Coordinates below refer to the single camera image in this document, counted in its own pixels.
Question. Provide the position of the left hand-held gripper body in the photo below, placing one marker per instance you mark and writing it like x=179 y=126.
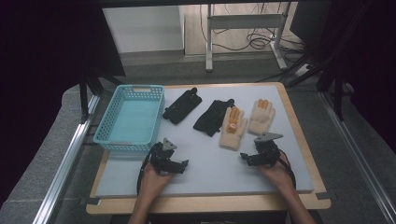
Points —
x=162 y=158

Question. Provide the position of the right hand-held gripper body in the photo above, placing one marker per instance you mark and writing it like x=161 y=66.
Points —
x=268 y=154

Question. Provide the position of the beige glove with orange fingers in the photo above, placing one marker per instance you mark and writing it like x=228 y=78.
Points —
x=232 y=140
x=261 y=122

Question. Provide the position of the turquoise plastic basket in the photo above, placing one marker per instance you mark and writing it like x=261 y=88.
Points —
x=134 y=123

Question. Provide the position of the black glove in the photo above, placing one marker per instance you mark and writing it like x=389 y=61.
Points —
x=182 y=105
x=210 y=119

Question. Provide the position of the person's right hand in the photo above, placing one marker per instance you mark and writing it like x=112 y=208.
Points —
x=280 y=174

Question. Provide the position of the person's left hand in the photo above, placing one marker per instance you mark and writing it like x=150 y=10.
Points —
x=152 y=183

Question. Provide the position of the wooden table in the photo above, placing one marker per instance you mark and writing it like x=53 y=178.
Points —
x=199 y=205

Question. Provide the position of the grey tape strip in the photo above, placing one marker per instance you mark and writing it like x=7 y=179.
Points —
x=92 y=201
x=326 y=195

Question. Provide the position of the white power strip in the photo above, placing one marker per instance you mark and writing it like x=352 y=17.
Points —
x=302 y=70

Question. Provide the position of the black tripod stand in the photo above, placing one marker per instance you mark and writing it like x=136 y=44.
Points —
x=83 y=96
x=337 y=90

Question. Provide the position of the white metal stand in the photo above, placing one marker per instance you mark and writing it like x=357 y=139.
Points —
x=246 y=21

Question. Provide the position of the aluminium rail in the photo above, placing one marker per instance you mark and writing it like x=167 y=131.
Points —
x=358 y=155
x=67 y=161

